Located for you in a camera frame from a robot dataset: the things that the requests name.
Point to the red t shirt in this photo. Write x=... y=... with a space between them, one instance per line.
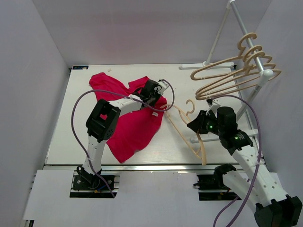
x=134 y=130

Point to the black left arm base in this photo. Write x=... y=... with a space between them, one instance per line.
x=86 y=185

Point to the aluminium table rail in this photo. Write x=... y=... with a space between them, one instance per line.
x=136 y=167

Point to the blue label sticker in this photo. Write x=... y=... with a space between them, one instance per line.
x=83 y=67

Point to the beige hanger front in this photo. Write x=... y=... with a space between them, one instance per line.
x=200 y=152

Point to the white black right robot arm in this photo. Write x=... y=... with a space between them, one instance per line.
x=271 y=205

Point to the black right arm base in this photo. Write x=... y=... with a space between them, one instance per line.
x=211 y=187

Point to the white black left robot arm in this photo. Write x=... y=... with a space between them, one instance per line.
x=101 y=123

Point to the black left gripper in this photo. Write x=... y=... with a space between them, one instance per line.
x=158 y=96

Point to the white clothes rack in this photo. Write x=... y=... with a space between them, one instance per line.
x=257 y=68

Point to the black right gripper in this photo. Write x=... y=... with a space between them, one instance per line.
x=197 y=124

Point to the beige hanger middle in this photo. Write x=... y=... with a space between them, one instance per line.
x=214 y=89

